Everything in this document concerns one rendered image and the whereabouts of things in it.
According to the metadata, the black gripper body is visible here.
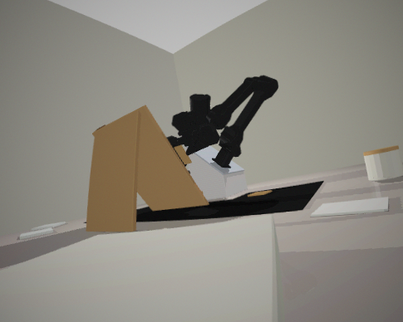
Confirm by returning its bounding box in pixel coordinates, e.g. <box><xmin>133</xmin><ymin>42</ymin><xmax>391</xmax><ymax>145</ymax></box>
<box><xmin>166</xmin><ymin>121</ymin><xmax>220</xmax><ymax>147</ymax></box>

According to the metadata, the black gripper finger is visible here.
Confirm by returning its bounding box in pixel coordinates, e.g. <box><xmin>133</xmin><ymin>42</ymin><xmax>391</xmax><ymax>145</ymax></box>
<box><xmin>168</xmin><ymin>138</ymin><xmax>178</xmax><ymax>146</ymax></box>
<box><xmin>186</xmin><ymin>129</ymin><xmax>209</xmax><ymax>155</ymax></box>

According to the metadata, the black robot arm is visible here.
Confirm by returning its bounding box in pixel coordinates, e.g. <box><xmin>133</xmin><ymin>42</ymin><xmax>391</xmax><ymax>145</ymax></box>
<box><xmin>171</xmin><ymin>76</ymin><xmax>278</xmax><ymax>168</ymax></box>

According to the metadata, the white round container with tan lid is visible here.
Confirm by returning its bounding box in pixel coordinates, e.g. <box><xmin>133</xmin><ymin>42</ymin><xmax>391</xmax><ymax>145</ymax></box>
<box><xmin>363</xmin><ymin>145</ymin><xmax>403</xmax><ymax>181</ymax></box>

